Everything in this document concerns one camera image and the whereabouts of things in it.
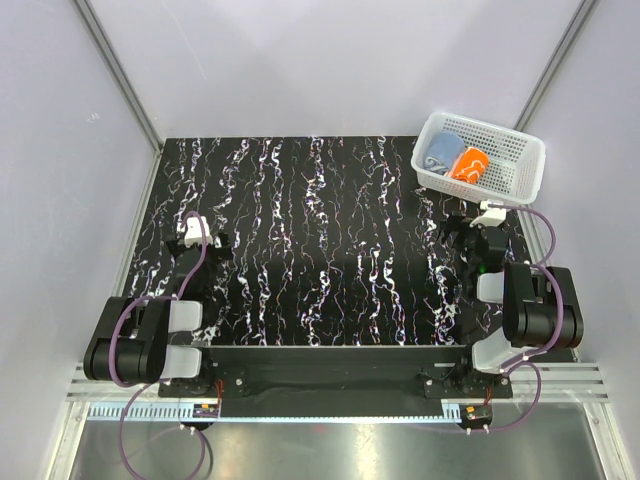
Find light blue towel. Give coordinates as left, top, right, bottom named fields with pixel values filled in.
left=422, top=131, right=466, bottom=175

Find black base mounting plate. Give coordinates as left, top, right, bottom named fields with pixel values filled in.
left=159, top=346, right=513, bottom=400

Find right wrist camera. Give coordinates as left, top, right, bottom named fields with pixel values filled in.
left=470, top=200, right=507, bottom=228

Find orange white patterned towel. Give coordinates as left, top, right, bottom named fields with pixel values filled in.
left=447, top=147, right=490, bottom=184

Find white plastic basket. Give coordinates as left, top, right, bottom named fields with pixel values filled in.
left=411, top=112, right=546, bottom=205

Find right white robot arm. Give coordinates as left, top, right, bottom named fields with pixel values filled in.
left=439, top=213, right=584, bottom=397

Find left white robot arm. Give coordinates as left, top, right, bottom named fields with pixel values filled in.
left=83, top=232, right=233, bottom=387

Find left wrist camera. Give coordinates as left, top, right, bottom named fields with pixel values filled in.
left=183, top=216, right=213, bottom=248

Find aluminium rail frame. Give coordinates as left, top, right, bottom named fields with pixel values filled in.
left=66, top=363, right=609, bottom=425

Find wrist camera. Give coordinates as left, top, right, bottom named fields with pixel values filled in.
left=183, top=216, right=213, bottom=248
left=470, top=200, right=507, bottom=228

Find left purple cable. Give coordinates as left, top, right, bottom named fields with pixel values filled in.
left=108, top=212, right=216, bottom=479

